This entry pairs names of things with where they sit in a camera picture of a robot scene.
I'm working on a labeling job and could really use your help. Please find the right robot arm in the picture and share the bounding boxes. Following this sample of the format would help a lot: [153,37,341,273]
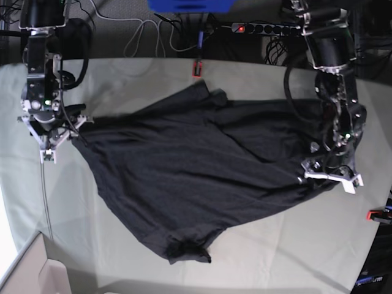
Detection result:
[19,1,89,135]

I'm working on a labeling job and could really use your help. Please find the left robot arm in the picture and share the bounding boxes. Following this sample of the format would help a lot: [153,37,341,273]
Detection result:
[284,1,367,189]

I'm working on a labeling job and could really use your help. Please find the red black clamp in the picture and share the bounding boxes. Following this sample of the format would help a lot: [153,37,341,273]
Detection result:
[367,210,392,225]
[192,60,203,78]

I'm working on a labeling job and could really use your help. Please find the light green table cloth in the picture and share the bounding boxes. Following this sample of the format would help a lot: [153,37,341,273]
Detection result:
[1,58,391,293]

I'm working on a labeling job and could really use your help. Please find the red black clamp middle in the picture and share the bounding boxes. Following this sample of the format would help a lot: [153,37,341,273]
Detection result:
[192,60,203,78]

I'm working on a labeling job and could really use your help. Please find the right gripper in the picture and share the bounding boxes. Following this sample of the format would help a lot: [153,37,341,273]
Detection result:
[20,99,86,135]

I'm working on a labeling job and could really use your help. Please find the white cable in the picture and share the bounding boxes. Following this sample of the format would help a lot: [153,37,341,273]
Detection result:
[91,0,200,58]

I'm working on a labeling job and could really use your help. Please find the black power strip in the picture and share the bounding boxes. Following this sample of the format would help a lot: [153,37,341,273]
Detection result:
[231,23,301,37]

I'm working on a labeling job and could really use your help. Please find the red black clamp right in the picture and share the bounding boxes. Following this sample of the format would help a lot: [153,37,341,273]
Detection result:
[367,210,392,225]

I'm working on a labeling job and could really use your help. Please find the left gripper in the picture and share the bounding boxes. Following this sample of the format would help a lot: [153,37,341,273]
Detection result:
[309,132,363,172]

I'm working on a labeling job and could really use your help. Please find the blue plastic box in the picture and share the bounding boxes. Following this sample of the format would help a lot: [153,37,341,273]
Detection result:
[148,0,235,13]

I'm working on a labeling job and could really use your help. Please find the black round bag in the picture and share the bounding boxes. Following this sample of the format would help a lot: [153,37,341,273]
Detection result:
[56,18,92,60]

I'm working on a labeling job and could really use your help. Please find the black t-shirt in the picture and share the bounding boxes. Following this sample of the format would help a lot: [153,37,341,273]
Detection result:
[72,82,335,263]

